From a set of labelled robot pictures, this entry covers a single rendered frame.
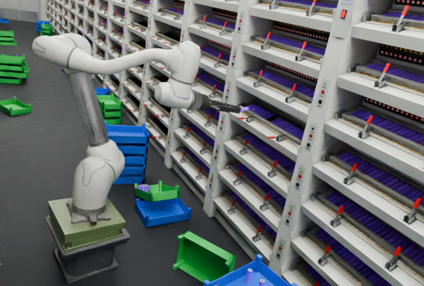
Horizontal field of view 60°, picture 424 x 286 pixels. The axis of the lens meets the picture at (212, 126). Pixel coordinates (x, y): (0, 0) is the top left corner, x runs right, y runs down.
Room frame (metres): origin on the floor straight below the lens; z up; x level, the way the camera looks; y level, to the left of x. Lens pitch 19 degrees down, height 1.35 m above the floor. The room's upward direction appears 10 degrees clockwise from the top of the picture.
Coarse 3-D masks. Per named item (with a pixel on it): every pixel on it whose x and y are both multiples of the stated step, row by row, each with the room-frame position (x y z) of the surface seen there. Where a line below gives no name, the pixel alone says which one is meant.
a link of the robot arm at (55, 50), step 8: (40, 40) 1.53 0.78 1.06; (48, 40) 1.53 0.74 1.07; (56, 40) 1.54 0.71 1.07; (64, 40) 1.58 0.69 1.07; (72, 40) 1.63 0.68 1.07; (32, 48) 1.54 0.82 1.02; (40, 48) 1.52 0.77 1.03; (48, 48) 1.51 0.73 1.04; (56, 48) 1.51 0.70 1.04; (64, 48) 1.52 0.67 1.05; (72, 48) 1.54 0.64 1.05; (40, 56) 1.52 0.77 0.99; (48, 56) 1.51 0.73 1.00; (56, 56) 1.50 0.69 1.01; (64, 56) 1.51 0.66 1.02; (56, 64) 1.52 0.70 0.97; (64, 64) 1.51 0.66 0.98
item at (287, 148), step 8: (232, 104) 2.07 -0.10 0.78; (240, 104) 2.08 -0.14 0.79; (248, 104) 2.13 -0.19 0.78; (232, 112) 2.05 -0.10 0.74; (240, 112) 2.04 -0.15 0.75; (240, 120) 1.96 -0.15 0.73; (248, 128) 1.90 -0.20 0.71; (256, 128) 1.84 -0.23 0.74; (264, 128) 1.83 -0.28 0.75; (264, 136) 1.77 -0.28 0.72; (272, 144) 1.72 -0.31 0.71; (280, 144) 1.66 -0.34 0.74; (288, 144) 1.66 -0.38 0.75; (288, 152) 1.61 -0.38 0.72; (296, 152) 1.58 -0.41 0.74; (296, 160) 1.57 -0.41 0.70
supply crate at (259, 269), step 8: (256, 256) 1.24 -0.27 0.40; (248, 264) 1.21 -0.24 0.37; (256, 264) 1.23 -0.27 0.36; (264, 264) 1.23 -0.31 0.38; (232, 272) 1.15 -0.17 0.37; (240, 272) 1.18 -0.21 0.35; (256, 272) 1.23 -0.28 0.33; (264, 272) 1.22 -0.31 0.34; (272, 272) 1.19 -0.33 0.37; (208, 280) 1.05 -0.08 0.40; (216, 280) 1.09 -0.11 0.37; (224, 280) 1.12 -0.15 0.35; (232, 280) 1.15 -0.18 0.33; (240, 280) 1.17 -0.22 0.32; (256, 280) 1.18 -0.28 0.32; (272, 280) 1.18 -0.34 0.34; (280, 280) 1.16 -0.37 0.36
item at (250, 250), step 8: (176, 168) 2.62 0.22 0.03; (184, 176) 2.50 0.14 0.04; (192, 184) 2.38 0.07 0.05; (200, 192) 2.28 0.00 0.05; (216, 216) 2.07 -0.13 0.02; (224, 216) 2.03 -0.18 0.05; (224, 224) 1.99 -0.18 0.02; (232, 232) 1.90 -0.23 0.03; (240, 240) 1.83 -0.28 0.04; (248, 248) 1.76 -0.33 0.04
